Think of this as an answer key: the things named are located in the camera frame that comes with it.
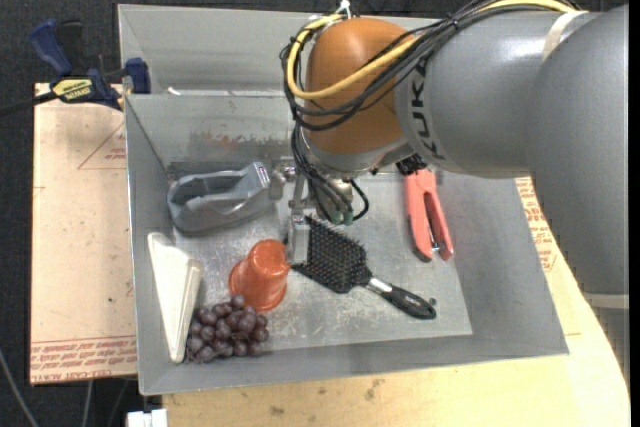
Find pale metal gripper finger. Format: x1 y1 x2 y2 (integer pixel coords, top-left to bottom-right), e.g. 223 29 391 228
286 214 310 265

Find black hairbrush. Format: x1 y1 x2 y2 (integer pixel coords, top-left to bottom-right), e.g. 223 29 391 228
291 214 438 321

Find orange plastic cup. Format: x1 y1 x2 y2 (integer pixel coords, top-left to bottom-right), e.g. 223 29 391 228
227 238 292 313

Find grey metal bin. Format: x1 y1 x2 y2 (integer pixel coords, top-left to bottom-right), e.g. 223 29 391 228
117 3 571 397

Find purple toy grape bunch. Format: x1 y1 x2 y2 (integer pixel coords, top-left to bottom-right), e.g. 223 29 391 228
184 294 272 364

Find white wedge block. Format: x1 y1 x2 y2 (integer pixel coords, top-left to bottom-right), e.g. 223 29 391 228
146 231 204 365

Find brown cardboard board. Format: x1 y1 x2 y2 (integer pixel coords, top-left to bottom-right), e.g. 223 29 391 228
29 82 559 387

